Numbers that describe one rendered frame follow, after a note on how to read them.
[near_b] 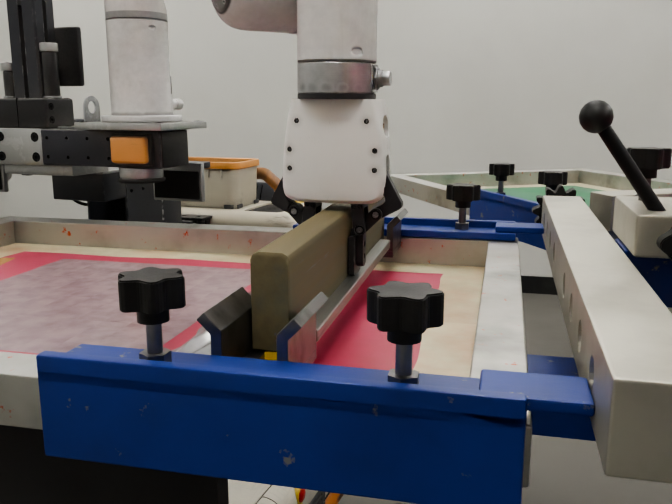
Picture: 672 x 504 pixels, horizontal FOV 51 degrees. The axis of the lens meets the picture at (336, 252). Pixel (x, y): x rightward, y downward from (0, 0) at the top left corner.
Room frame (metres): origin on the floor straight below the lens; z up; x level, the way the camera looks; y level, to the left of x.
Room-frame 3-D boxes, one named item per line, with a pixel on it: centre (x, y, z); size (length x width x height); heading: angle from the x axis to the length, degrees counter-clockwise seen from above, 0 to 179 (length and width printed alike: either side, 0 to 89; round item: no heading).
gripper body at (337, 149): (0.69, 0.00, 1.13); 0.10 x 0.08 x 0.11; 77
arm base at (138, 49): (1.18, 0.31, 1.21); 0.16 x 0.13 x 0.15; 161
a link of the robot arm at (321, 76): (0.69, -0.01, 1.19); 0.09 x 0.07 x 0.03; 77
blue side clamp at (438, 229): (0.95, -0.09, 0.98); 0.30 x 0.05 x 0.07; 77
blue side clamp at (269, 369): (0.41, 0.04, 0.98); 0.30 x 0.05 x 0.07; 77
